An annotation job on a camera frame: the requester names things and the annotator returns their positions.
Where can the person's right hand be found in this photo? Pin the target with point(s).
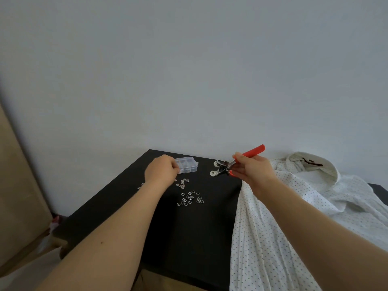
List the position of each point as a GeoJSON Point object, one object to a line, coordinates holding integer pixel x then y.
{"type": "Point", "coordinates": [254, 172]}

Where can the person's left hand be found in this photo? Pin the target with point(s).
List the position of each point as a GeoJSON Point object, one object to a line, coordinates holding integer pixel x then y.
{"type": "Point", "coordinates": [160, 172]}

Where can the person's left fingers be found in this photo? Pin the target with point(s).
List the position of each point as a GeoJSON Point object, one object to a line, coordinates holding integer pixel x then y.
{"type": "Point", "coordinates": [174, 169]}

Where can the person's right fingers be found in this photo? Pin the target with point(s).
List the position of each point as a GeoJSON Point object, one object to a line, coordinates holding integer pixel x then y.
{"type": "Point", "coordinates": [238, 166]}

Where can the person's right forearm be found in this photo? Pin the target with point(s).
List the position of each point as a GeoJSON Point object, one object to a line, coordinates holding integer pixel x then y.
{"type": "Point", "coordinates": [315, 236]}

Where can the person's left forearm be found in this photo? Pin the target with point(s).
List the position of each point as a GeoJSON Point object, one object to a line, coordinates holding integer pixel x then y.
{"type": "Point", "coordinates": [103, 239]}

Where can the clear plastic compartment box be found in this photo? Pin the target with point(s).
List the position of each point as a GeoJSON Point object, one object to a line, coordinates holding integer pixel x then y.
{"type": "Point", "coordinates": [186, 164]}

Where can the pile of silver snap fasteners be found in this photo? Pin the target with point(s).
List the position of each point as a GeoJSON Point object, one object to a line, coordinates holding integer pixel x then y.
{"type": "Point", "coordinates": [187, 192]}

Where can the white dotted collared shirt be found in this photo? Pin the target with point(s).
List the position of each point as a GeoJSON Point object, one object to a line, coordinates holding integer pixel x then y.
{"type": "Point", "coordinates": [303, 221]}

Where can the beige upholstered headboard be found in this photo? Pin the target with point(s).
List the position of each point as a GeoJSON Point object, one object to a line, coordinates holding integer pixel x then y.
{"type": "Point", "coordinates": [18, 203]}

